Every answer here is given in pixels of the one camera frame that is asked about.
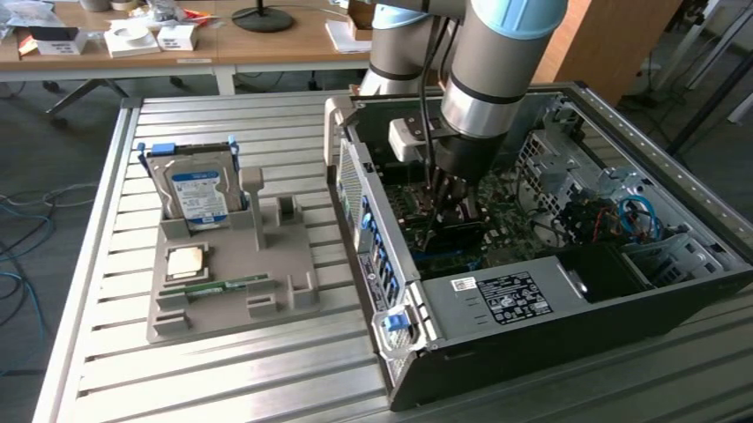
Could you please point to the blue expansion slot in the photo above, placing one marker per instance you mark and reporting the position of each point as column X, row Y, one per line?
column 441, row 256

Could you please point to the green RAM stick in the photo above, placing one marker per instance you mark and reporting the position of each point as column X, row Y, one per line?
column 218, row 285

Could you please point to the wooden desk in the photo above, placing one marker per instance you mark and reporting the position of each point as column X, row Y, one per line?
column 88, row 61

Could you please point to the black and white box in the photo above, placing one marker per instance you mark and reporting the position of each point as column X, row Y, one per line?
column 56, row 42

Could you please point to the brown cardboard box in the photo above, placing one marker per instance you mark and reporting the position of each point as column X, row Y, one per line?
column 359, row 22

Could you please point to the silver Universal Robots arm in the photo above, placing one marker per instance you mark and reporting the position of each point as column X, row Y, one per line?
column 494, row 57

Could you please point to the metal CPU socket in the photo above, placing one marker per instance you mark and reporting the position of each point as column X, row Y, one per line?
column 421, row 200

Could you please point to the CPU chip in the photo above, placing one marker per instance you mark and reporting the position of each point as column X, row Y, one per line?
column 185, row 262

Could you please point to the white box with tape roll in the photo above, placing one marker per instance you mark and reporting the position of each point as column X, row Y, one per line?
column 132, row 42

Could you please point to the wooden cabinet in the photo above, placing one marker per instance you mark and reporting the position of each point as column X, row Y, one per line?
column 617, row 44

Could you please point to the grey power supply unit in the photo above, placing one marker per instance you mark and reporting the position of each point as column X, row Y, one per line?
column 448, row 313

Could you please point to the small white box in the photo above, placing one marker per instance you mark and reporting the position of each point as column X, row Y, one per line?
column 177, row 37

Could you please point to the black lamp base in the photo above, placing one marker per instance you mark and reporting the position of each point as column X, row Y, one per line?
column 262, row 20

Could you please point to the black open PC case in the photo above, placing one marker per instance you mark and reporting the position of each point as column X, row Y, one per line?
column 529, row 365

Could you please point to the hard disk with blue bracket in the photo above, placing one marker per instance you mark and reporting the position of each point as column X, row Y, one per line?
column 201, row 194

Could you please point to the green motherboard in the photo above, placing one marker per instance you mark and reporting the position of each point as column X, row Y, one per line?
column 512, row 207

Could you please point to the blue case latch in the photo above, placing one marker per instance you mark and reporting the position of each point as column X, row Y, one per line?
column 395, row 321

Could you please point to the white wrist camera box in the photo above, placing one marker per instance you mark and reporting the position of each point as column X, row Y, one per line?
column 406, row 141

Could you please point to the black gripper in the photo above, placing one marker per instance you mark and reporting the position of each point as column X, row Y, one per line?
column 468, row 158

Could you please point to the grey parts rack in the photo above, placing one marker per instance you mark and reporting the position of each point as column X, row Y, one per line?
column 235, row 273

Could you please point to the white paper stack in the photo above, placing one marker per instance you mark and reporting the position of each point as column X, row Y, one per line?
column 343, row 39

